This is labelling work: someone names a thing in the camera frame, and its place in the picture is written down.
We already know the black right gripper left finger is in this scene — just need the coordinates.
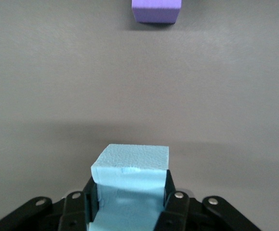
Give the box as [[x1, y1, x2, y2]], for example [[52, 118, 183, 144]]
[[0, 177, 99, 231]]

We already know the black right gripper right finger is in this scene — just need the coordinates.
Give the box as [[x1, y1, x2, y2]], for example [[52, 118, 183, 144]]
[[155, 169, 263, 231]]

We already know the light blue foam block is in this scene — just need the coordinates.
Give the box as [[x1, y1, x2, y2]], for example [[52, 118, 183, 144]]
[[88, 143, 170, 231]]

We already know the purple foam block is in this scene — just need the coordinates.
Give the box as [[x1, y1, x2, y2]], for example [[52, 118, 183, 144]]
[[131, 0, 181, 25]]

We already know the dark grey table mat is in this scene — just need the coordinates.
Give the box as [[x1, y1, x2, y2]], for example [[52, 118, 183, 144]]
[[0, 0, 279, 231]]

